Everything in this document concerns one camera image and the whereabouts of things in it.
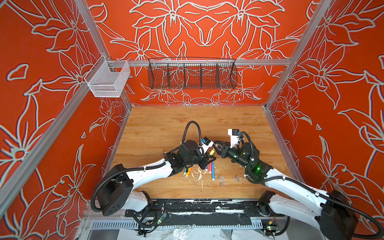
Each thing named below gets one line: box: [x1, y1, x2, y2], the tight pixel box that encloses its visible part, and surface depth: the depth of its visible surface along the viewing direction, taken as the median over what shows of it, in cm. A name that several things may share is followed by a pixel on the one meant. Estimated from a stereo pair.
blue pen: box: [211, 162, 215, 181], surface depth 87 cm
